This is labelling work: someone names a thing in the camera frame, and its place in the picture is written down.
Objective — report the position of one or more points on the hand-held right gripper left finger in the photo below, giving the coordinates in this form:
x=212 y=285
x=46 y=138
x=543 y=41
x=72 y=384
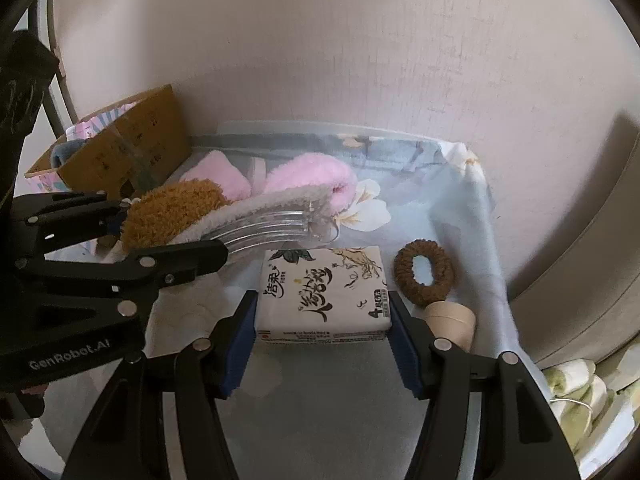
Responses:
x=242 y=350

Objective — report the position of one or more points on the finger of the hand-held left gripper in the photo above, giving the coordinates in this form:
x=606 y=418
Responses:
x=70 y=215
x=190 y=257

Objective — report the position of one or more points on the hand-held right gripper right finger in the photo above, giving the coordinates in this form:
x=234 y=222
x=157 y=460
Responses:
x=405 y=350

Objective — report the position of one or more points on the brown fluffy hair claw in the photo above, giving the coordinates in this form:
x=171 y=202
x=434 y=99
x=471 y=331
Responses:
x=165 y=210

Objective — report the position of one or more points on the blue-grey fluffy hair accessory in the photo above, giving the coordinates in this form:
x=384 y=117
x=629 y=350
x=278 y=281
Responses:
x=67 y=152

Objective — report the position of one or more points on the brown scrunchie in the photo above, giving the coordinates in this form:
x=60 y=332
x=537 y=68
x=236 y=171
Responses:
x=400 y=272

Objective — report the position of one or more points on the white printed tissue packet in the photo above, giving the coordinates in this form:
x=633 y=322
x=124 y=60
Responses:
x=320 y=295

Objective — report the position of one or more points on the pink printed cardboard box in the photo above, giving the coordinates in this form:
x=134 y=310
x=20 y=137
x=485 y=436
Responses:
x=140 y=135

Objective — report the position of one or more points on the blue floral cloth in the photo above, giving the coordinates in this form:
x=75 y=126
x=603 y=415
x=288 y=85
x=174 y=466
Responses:
x=440 y=200

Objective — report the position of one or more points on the green floral blanket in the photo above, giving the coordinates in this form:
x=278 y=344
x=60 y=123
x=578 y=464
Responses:
x=575 y=380

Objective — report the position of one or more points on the grey headboard cushion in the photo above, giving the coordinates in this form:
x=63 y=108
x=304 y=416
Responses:
x=590 y=260

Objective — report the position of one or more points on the door frame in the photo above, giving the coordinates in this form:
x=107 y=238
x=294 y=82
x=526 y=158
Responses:
x=54 y=25

